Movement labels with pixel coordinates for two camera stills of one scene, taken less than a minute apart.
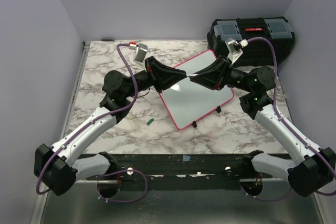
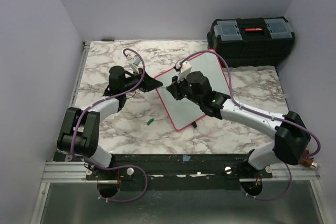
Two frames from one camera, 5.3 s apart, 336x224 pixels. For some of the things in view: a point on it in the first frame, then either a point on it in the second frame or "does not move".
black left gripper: [162, 76] → [149, 83]
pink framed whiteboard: [186, 101] does not move
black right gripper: [215, 76] → [174, 87]
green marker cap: [149, 121] does not move
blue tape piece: [186, 158] does not move
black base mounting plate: [184, 171] does not move
